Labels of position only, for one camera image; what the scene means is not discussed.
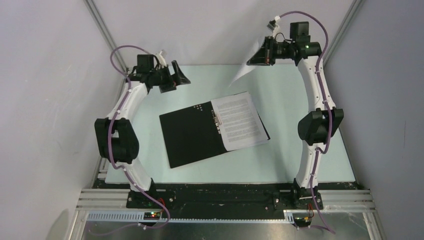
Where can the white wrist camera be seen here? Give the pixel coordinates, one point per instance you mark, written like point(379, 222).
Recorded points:
point(273, 26)
point(161, 58)

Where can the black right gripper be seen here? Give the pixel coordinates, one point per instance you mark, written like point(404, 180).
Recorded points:
point(262, 57)

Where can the red folder with black inside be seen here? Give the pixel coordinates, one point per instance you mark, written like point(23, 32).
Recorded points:
point(191, 134)

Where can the white slotted cable duct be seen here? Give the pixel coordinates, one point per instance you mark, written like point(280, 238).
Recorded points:
point(148, 217)

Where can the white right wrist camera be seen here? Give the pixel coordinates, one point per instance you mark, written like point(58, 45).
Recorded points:
point(273, 26)

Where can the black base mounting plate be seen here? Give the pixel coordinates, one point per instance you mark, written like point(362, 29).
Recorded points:
point(220, 200)

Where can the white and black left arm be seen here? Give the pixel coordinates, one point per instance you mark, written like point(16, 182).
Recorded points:
point(116, 138)

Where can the aluminium frame rail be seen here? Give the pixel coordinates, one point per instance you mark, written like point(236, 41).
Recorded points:
point(105, 32)

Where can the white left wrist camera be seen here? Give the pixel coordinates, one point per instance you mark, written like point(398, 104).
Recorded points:
point(161, 58)

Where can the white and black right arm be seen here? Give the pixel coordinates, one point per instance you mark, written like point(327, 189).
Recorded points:
point(323, 119)

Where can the printed paper sheet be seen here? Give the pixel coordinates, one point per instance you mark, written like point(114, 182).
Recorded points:
point(239, 122)
point(244, 67)

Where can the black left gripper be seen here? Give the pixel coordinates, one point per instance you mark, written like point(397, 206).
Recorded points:
point(169, 86)

